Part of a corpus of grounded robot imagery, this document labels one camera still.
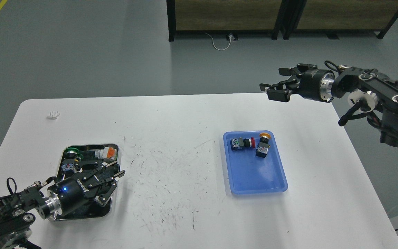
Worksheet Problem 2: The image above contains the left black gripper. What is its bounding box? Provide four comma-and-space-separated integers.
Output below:
44, 161, 126, 220

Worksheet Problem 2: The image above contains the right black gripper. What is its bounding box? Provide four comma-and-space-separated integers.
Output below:
259, 63, 334, 103

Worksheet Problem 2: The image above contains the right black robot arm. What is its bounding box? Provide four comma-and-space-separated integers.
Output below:
259, 60, 398, 148

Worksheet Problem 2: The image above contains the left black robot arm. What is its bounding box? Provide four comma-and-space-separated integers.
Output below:
0, 161, 126, 249

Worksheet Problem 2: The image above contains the silver metal tray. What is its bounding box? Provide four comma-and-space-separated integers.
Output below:
51, 144, 121, 221

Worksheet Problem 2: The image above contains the blue plastic tray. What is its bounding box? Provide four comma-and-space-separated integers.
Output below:
223, 130, 288, 194

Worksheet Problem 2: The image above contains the right wooden cabinet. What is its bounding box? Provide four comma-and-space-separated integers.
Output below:
281, 0, 398, 40

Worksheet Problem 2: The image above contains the wooden cabinet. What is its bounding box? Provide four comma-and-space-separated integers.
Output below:
281, 0, 398, 40
166, 0, 291, 42

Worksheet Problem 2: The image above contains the small white plastic part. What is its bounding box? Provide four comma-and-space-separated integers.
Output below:
46, 111, 60, 120

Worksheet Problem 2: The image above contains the left wooden cabinet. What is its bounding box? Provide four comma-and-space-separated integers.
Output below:
166, 0, 291, 42

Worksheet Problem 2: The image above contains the orange white switch component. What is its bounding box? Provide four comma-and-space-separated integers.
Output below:
94, 147, 117, 161

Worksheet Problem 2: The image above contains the green push button switch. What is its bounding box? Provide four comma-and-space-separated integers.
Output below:
60, 147, 84, 173

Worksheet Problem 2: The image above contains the white power cable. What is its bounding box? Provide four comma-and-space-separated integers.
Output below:
205, 32, 236, 51

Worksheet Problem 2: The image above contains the yellow push button switch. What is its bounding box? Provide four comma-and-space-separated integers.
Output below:
255, 132, 272, 158

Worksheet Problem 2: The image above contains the red push button switch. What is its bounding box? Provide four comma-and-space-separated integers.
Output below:
230, 137, 256, 151

